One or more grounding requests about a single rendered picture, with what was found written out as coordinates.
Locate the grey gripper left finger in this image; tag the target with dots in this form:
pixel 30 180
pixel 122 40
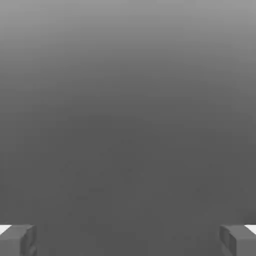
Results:
pixel 14 241

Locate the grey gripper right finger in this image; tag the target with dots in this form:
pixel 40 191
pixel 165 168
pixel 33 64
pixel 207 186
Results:
pixel 243 242

